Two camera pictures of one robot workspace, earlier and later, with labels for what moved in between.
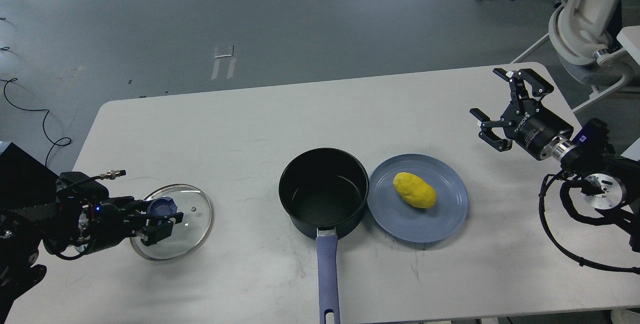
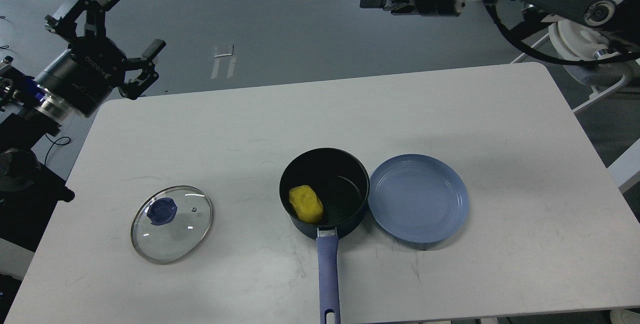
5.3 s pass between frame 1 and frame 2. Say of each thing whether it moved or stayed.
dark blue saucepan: stayed
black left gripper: moved
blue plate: stayed
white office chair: stayed
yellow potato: moved
